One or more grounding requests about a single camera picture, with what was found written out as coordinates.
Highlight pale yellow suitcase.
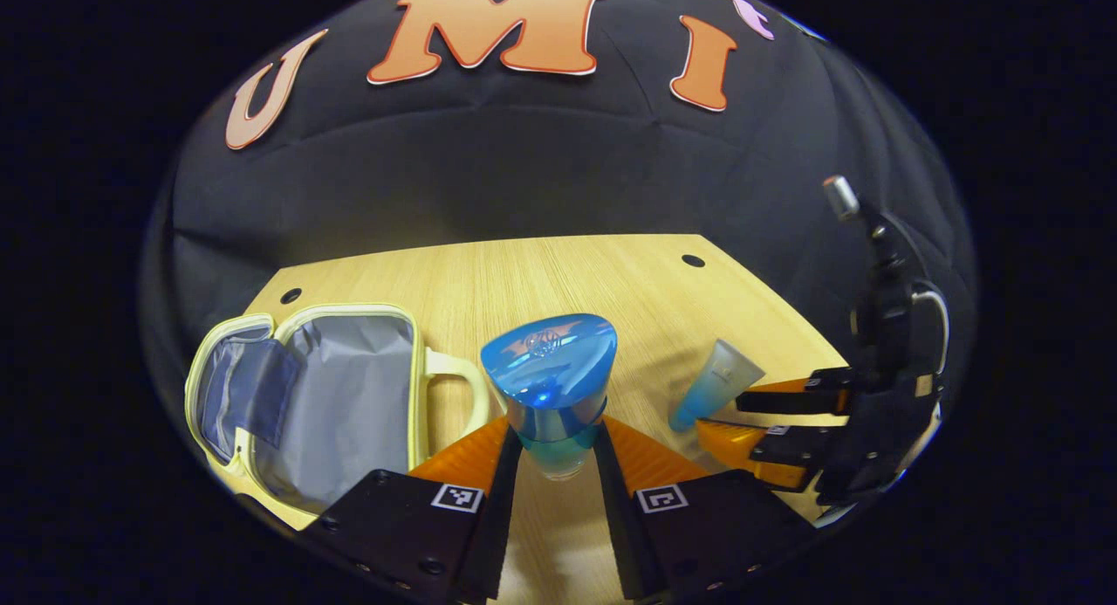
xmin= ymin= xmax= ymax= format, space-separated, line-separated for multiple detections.
xmin=183 ymin=304 xmax=491 ymax=514

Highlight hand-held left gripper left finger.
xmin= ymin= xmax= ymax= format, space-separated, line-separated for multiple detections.
xmin=301 ymin=416 xmax=524 ymax=605

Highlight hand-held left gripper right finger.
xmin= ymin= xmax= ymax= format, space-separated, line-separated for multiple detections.
xmin=593 ymin=416 xmax=821 ymax=602

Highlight blue skin care bottle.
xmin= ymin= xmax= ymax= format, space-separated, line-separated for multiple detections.
xmin=480 ymin=313 xmax=619 ymax=482

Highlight black backdrop cloth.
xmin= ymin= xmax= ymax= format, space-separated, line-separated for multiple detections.
xmin=140 ymin=0 xmax=978 ymax=466

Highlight blue and clear tube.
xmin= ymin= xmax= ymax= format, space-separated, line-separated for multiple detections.
xmin=668 ymin=339 xmax=766 ymax=434

